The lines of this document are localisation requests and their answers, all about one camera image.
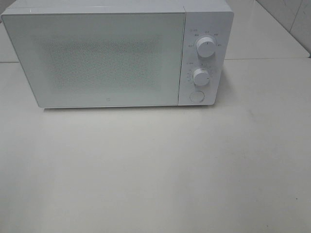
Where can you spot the round white door button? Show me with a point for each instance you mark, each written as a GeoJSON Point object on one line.
{"type": "Point", "coordinates": [197, 96]}

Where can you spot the white timer knob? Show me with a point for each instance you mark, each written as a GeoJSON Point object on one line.
{"type": "Point", "coordinates": [201, 77]}

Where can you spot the white microwave door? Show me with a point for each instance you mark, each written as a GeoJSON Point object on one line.
{"type": "Point", "coordinates": [99, 60]}

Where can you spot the upper white power knob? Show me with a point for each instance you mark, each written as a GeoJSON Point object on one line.
{"type": "Point", "coordinates": [206, 46]}

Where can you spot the white microwave oven body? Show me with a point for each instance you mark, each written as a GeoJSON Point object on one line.
{"type": "Point", "coordinates": [202, 17]}

